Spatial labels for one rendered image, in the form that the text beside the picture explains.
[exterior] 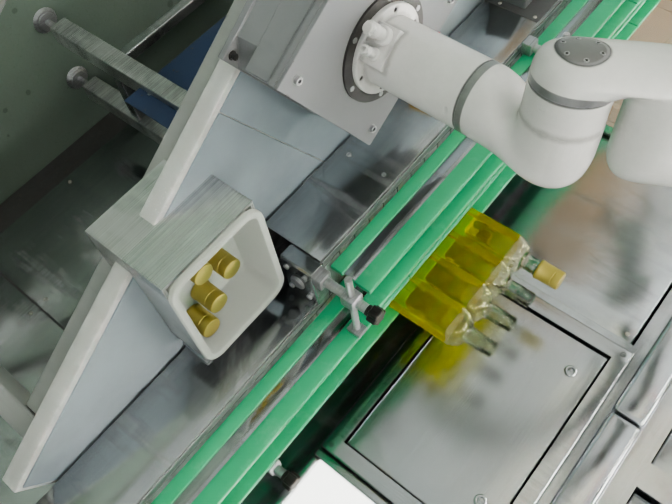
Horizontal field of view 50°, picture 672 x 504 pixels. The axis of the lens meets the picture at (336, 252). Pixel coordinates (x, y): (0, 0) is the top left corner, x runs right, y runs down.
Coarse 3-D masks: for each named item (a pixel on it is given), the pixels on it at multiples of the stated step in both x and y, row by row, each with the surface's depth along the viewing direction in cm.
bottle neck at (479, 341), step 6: (474, 330) 119; (468, 336) 118; (474, 336) 118; (480, 336) 118; (486, 336) 118; (468, 342) 119; (474, 342) 118; (480, 342) 118; (486, 342) 117; (492, 342) 117; (474, 348) 119; (480, 348) 118; (486, 348) 117; (492, 348) 117; (486, 354) 117; (492, 354) 119
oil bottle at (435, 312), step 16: (416, 288) 122; (432, 288) 122; (400, 304) 123; (416, 304) 121; (432, 304) 120; (448, 304) 120; (416, 320) 123; (432, 320) 119; (448, 320) 118; (464, 320) 118; (448, 336) 119; (464, 336) 119
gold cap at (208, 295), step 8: (208, 280) 109; (192, 288) 107; (200, 288) 107; (208, 288) 107; (216, 288) 107; (192, 296) 108; (200, 296) 107; (208, 296) 106; (216, 296) 106; (224, 296) 107; (208, 304) 106; (216, 304) 107; (224, 304) 109; (216, 312) 108
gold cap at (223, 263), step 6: (222, 252) 105; (228, 252) 106; (216, 258) 105; (222, 258) 104; (228, 258) 104; (234, 258) 105; (216, 264) 104; (222, 264) 104; (228, 264) 104; (234, 264) 105; (216, 270) 105; (222, 270) 104; (228, 270) 104; (234, 270) 106; (222, 276) 105; (228, 276) 105
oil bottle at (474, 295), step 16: (432, 256) 126; (416, 272) 124; (432, 272) 124; (448, 272) 124; (464, 272) 123; (448, 288) 122; (464, 288) 122; (480, 288) 121; (464, 304) 121; (480, 304) 120
